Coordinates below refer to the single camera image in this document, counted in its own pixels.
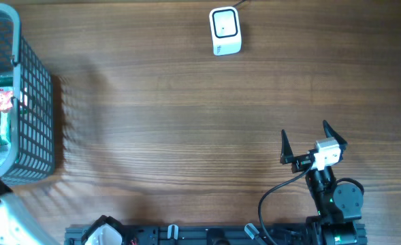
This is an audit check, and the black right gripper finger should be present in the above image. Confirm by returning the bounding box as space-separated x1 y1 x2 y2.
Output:
323 120 346 146
280 129 293 159

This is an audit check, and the white barcode scanner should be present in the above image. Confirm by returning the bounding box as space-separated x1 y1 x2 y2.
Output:
209 6 242 56

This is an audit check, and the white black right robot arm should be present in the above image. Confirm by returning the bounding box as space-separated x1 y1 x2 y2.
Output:
280 120 368 245

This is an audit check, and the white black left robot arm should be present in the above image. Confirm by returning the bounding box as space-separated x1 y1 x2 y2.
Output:
0 179 129 245

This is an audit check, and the grey plastic shopping basket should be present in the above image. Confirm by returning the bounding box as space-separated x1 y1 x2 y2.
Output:
0 3 55 186

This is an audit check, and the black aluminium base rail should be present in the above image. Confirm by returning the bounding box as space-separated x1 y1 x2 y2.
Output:
64 223 368 245

